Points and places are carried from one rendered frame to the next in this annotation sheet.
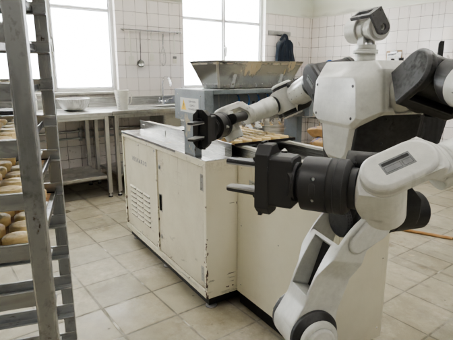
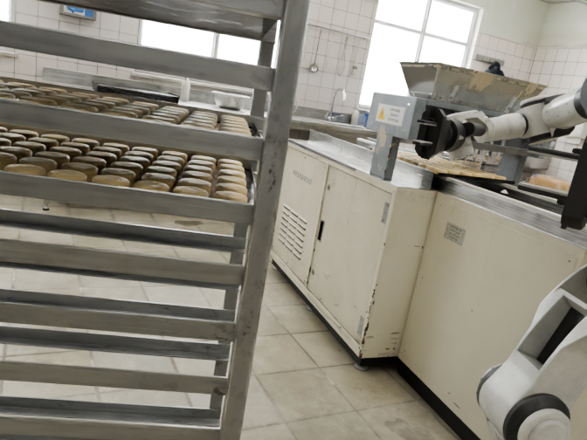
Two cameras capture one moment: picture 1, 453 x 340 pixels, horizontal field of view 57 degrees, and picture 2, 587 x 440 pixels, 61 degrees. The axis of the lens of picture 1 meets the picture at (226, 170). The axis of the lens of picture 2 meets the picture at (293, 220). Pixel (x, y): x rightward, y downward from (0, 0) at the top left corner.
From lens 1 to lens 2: 0.22 m
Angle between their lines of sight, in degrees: 9
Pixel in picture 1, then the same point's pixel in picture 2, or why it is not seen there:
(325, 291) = (567, 373)
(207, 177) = (395, 208)
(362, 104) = not seen: outside the picture
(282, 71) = (517, 92)
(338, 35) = (568, 74)
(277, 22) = (490, 45)
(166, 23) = (353, 24)
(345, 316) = not seen: hidden behind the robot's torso
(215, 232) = (388, 278)
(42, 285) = (257, 257)
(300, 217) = (514, 279)
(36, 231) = (268, 188)
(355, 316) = not seen: hidden behind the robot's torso
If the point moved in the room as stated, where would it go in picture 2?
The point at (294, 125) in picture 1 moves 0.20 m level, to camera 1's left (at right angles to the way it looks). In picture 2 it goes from (513, 167) to (468, 159)
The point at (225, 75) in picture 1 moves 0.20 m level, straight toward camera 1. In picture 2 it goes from (445, 85) to (450, 82)
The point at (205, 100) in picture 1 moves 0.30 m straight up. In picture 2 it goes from (415, 109) to (433, 25)
